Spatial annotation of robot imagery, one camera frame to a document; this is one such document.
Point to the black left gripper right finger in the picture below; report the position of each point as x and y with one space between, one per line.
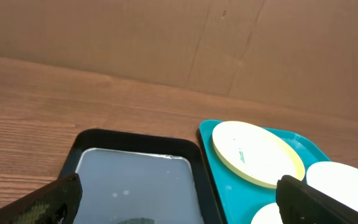
300 203

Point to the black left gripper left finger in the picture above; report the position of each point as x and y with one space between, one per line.
55 203

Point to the yellow plate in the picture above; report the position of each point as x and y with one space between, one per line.
269 214
255 154

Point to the light blue plate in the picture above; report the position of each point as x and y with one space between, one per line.
339 181

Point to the teal serving tray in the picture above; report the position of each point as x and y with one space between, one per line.
238 199

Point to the black water basin tray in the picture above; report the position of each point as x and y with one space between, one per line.
127 175

